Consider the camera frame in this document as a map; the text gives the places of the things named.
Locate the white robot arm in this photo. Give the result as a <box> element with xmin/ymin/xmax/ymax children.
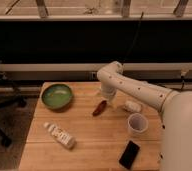
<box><xmin>97</xmin><ymin>61</ymin><xmax>192</xmax><ymax>171</ymax></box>

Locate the small white wrapped object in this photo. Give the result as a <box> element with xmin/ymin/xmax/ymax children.
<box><xmin>124</xmin><ymin>101</ymin><xmax>142</xmax><ymax>113</ymax></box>

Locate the clear plastic cup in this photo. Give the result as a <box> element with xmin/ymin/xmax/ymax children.
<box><xmin>127</xmin><ymin>113</ymin><xmax>148</xmax><ymax>134</ymax></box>

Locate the green ceramic bowl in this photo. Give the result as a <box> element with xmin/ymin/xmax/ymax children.
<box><xmin>41</xmin><ymin>84</ymin><xmax>73</xmax><ymax>110</ymax></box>

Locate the black smartphone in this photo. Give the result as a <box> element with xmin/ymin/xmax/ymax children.
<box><xmin>119</xmin><ymin>141</ymin><xmax>140</xmax><ymax>169</ymax></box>

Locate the white plastic bottle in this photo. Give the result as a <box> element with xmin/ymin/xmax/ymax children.
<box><xmin>44</xmin><ymin>122</ymin><xmax>76</xmax><ymax>149</ymax></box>

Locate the black hanging cable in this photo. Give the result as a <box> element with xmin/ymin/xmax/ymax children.
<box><xmin>122</xmin><ymin>11</ymin><xmax>145</xmax><ymax>64</ymax></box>

